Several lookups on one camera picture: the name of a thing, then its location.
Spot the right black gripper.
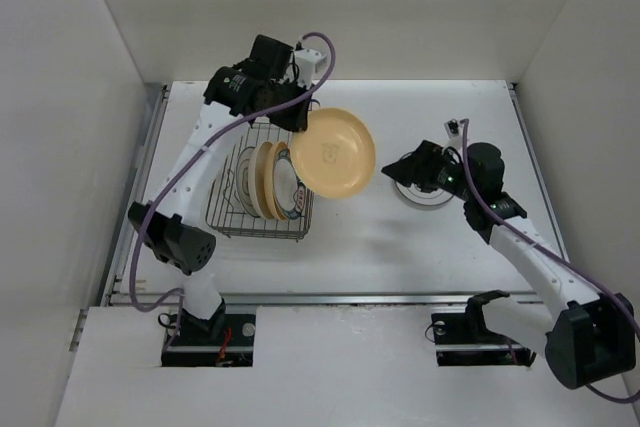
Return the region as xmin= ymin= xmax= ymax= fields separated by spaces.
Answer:
xmin=381 ymin=139 xmax=477 ymax=202

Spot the white plate green rim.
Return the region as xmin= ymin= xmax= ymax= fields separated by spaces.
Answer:
xmin=394 ymin=182 xmax=453 ymax=208

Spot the yellow plate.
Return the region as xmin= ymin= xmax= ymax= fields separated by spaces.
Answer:
xmin=289 ymin=108 xmax=376 ymax=199
xmin=267 ymin=142 xmax=297 ymax=220

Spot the cream white plate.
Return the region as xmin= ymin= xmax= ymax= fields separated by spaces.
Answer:
xmin=249 ymin=141 xmax=274 ymax=220

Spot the white plate green pattern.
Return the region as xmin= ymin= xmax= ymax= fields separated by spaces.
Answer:
xmin=235 ymin=147 xmax=258 ymax=217

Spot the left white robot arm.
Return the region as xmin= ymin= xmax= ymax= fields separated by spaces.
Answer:
xmin=128 ymin=35 xmax=336 ymax=344

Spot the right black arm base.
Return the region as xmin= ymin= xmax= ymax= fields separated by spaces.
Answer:
xmin=425 ymin=290 xmax=537 ymax=367

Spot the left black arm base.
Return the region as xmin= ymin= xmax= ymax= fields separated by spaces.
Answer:
xmin=157 ymin=302 xmax=257 ymax=368

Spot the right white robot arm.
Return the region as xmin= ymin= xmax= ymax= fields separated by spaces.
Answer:
xmin=382 ymin=141 xmax=636 ymax=390

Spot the plate with teal lettered band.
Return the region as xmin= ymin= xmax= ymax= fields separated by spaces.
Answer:
xmin=273 ymin=149 xmax=307 ymax=220

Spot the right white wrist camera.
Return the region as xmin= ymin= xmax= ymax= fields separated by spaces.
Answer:
xmin=444 ymin=119 xmax=461 ymax=140

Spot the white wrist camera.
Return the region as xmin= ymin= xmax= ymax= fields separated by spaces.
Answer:
xmin=444 ymin=119 xmax=461 ymax=140
xmin=293 ymin=48 xmax=328 ymax=88

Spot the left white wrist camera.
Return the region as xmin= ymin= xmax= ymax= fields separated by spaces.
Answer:
xmin=293 ymin=48 xmax=328 ymax=88

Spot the grey wire dish rack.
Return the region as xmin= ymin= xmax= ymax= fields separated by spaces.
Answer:
xmin=205 ymin=118 xmax=313 ymax=241

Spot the aluminium table rail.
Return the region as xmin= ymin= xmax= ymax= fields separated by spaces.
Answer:
xmin=97 ymin=80 xmax=554 ymax=308

